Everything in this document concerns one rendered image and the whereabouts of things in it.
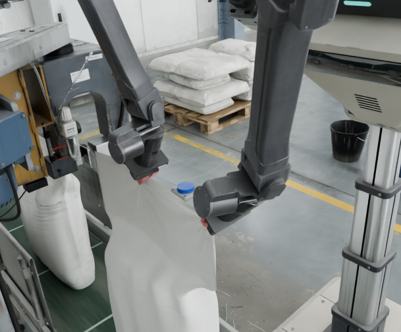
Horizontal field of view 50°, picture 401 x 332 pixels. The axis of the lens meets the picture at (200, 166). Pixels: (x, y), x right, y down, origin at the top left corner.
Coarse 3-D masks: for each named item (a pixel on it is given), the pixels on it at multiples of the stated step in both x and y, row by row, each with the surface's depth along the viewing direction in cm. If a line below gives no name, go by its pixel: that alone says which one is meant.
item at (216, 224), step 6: (216, 216) 84; (222, 216) 83; (228, 216) 82; (234, 216) 81; (240, 216) 86; (210, 222) 83; (216, 222) 83; (222, 222) 84; (228, 222) 85; (210, 228) 83; (216, 228) 83; (222, 228) 83
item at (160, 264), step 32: (96, 160) 125; (128, 192) 120; (160, 192) 103; (128, 224) 127; (160, 224) 110; (192, 224) 97; (128, 256) 121; (160, 256) 114; (192, 256) 102; (128, 288) 120; (160, 288) 110; (192, 288) 105; (128, 320) 129; (160, 320) 113; (192, 320) 110
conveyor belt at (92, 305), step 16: (16, 208) 233; (16, 224) 219; (96, 240) 203; (32, 256) 195; (96, 256) 192; (48, 272) 185; (96, 272) 183; (48, 288) 176; (64, 288) 175; (96, 288) 174; (48, 304) 168; (64, 304) 167; (80, 304) 167; (96, 304) 166; (64, 320) 160; (80, 320) 160; (96, 320) 159; (112, 320) 159
